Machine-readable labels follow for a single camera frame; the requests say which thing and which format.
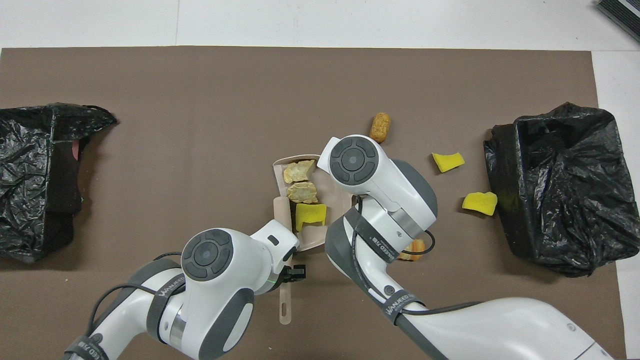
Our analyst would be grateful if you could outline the golden croissant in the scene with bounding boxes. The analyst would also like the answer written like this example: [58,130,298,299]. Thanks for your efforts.
[286,181,319,205]
[397,238,427,262]

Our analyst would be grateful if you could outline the pale bread chunk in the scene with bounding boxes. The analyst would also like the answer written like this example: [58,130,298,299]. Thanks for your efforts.
[283,159,317,184]

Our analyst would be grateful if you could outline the brown table mat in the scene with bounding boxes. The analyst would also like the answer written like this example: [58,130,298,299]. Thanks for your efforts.
[0,46,628,360]

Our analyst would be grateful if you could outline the black bag lined trash bin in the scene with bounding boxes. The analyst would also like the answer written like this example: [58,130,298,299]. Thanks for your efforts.
[483,102,640,278]
[0,102,119,263]

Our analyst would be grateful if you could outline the beige hand brush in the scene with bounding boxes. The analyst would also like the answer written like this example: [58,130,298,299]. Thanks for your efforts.
[272,196,296,326]

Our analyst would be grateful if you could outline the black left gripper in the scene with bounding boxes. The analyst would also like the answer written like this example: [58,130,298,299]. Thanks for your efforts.
[282,264,307,284]

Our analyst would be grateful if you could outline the brown oblong bread roll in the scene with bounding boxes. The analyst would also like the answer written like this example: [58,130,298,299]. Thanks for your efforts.
[369,112,392,144]

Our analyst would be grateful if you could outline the yellow sponge piece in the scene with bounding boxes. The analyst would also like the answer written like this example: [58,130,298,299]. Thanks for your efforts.
[461,191,499,217]
[432,152,466,174]
[295,202,328,233]

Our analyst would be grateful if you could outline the beige plastic dustpan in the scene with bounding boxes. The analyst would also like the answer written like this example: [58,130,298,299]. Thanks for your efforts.
[272,154,356,251]

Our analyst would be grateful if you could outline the dark grey striped panel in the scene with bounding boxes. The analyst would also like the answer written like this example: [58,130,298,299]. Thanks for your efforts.
[595,0,640,43]

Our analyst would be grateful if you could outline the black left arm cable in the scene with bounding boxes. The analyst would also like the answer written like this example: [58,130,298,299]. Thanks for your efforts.
[87,252,187,341]

